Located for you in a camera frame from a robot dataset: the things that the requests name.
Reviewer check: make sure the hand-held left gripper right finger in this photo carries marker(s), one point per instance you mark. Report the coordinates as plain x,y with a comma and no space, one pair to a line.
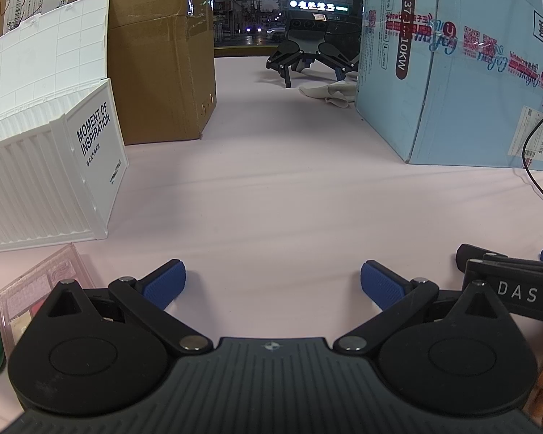
382,282

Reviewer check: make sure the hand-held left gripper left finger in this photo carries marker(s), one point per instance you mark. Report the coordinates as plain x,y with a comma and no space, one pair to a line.
165,282

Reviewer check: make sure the white plastic storage box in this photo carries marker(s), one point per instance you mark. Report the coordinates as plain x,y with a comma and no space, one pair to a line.
36,181

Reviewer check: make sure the pink desktop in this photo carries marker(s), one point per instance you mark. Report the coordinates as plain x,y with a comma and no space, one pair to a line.
276,190

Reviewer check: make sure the pink makeup palette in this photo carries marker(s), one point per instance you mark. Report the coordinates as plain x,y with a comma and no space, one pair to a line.
36,280

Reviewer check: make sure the light blue cardboard box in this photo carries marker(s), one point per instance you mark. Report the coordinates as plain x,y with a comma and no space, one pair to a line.
457,99

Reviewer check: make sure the white cloth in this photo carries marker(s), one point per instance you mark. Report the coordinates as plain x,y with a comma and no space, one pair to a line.
328,92

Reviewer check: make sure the brown cardboard box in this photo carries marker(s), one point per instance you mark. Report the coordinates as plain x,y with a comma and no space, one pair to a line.
163,54

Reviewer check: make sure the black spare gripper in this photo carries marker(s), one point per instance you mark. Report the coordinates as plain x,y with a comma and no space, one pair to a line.
294,52

